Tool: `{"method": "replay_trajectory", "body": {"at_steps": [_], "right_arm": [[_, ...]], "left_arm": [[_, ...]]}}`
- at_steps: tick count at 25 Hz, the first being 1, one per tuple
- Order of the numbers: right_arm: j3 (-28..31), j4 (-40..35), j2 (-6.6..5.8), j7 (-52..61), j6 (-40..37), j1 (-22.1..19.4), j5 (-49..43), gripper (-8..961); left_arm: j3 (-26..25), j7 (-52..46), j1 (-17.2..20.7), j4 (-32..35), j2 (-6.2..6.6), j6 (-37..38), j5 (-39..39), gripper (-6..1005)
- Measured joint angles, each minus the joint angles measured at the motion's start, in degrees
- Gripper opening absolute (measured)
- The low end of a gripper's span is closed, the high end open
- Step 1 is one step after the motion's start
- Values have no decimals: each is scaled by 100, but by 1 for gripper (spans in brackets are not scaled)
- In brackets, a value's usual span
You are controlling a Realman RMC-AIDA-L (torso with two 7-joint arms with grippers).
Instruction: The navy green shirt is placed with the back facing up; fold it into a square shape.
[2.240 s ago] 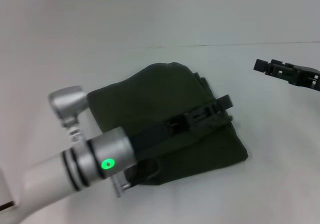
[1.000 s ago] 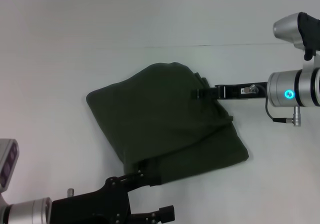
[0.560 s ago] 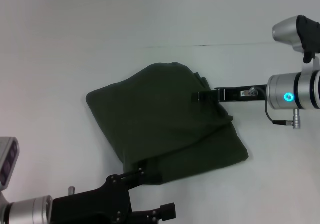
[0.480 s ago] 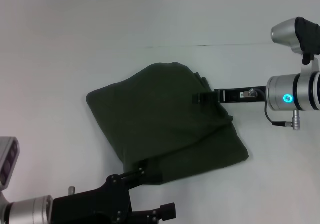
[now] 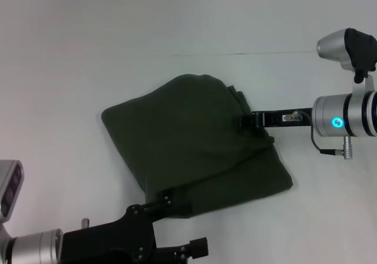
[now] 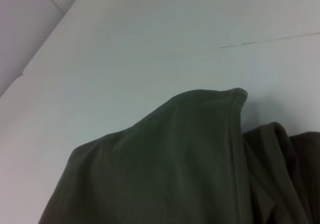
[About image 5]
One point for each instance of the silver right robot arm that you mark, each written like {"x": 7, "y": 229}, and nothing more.
{"x": 344, "y": 115}

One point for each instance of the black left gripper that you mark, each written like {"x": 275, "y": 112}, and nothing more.
{"x": 112, "y": 240}

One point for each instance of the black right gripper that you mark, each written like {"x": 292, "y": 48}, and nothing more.
{"x": 282, "y": 118}

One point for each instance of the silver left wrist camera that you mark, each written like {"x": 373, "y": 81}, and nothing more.
{"x": 10, "y": 187}

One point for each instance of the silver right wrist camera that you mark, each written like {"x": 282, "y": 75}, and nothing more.
{"x": 344, "y": 50}

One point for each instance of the dark green t-shirt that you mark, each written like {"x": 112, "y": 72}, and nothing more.
{"x": 191, "y": 143}

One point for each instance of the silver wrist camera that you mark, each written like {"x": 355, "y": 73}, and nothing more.
{"x": 344, "y": 50}
{"x": 10, "y": 187}

